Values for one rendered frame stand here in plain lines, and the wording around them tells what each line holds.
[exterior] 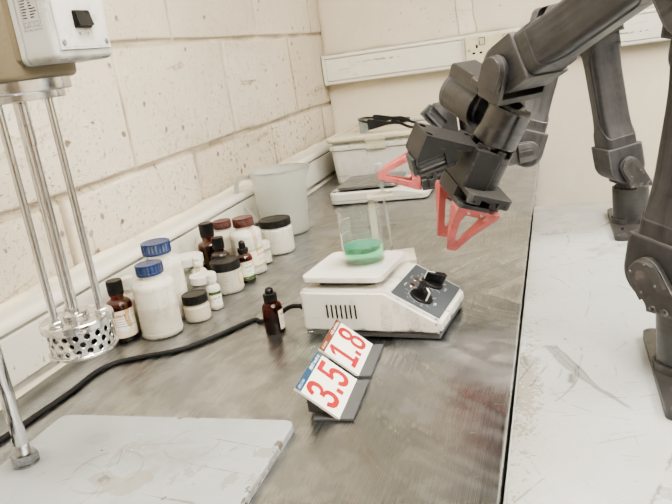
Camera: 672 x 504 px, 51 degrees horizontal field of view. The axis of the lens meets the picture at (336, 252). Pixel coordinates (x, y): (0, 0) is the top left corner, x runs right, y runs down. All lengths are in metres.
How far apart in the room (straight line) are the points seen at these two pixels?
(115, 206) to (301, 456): 0.69
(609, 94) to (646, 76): 1.05
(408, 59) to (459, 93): 1.41
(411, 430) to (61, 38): 0.48
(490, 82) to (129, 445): 0.57
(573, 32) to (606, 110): 0.52
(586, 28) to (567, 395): 0.38
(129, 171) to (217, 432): 0.68
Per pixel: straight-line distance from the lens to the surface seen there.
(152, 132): 1.41
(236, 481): 0.69
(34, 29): 0.61
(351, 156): 2.07
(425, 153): 0.87
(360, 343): 0.91
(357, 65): 2.38
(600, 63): 1.30
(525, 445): 0.70
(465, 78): 0.94
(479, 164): 0.89
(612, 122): 1.32
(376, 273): 0.94
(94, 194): 1.24
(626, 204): 1.36
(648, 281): 0.77
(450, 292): 1.00
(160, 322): 1.09
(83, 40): 0.63
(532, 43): 0.84
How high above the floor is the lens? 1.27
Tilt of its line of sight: 16 degrees down
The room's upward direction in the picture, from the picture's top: 8 degrees counter-clockwise
